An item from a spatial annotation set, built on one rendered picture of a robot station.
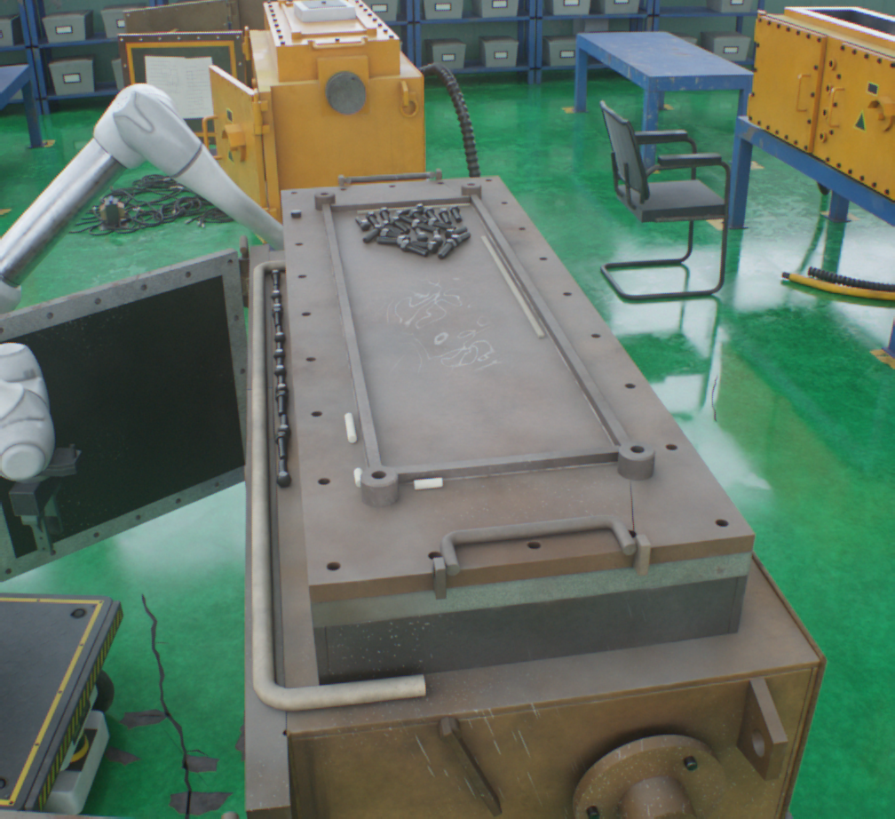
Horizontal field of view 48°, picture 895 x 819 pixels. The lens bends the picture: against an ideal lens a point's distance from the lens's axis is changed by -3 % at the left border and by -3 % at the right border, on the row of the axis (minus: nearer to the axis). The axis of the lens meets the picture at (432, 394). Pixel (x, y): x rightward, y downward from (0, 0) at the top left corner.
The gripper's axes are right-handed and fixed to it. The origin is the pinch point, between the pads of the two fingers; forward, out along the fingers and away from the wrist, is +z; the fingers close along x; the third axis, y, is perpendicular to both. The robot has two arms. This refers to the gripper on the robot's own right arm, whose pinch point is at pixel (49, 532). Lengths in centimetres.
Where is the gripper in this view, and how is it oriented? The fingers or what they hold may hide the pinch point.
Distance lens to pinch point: 202.9
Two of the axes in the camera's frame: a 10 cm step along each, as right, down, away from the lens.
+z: 0.2, 8.8, 4.8
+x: -0.3, 4.8, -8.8
